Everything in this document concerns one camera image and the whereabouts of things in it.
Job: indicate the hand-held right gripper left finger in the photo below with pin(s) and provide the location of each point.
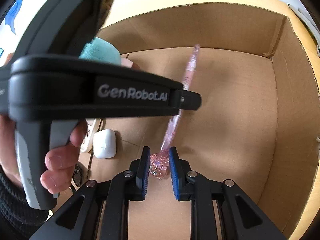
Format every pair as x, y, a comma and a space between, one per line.
145, 175

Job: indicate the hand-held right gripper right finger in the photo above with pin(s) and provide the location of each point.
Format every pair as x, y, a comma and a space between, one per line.
173, 175

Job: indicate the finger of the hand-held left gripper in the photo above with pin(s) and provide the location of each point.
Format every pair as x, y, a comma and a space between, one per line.
190, 100

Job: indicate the pink transparent pen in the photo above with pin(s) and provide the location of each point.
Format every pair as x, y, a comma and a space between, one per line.
172, 130

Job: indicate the brown cardboard box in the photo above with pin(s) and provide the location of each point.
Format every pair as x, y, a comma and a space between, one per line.
237, 105

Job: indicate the white earbuds case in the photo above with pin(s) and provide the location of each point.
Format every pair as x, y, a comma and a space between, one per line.
105, 143

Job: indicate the white clear phone case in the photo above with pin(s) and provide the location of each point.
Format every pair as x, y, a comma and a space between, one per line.
88, 137

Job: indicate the black sunglasses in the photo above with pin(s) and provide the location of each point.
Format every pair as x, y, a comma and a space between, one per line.
77, 176

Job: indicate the person's left forearm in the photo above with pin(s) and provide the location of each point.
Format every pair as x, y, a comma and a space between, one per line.
17, 212

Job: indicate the person's left hand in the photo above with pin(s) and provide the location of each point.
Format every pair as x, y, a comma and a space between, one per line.
60, 162

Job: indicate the teal and pink plush toy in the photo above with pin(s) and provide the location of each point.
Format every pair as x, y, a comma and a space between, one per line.
102, 52

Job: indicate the blue wall sticker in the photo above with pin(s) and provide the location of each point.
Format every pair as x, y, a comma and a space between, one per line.
15, 12

